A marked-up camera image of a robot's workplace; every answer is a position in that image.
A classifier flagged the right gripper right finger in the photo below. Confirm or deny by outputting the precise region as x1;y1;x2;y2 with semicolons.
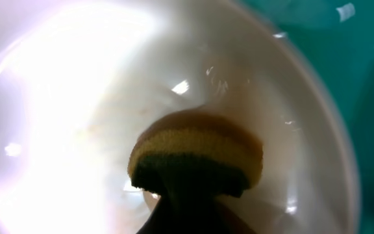
216;201;256;234

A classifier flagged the white plate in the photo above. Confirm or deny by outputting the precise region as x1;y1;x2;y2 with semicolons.
0;1;359;233

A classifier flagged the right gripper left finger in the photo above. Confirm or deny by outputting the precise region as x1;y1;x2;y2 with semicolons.
137;181;232;234

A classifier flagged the teal plastic tray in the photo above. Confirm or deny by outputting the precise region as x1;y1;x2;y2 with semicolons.
240;0;374;233

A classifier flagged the green yellow scrub sponge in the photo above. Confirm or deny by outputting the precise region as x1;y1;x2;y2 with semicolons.
127;109;264;198

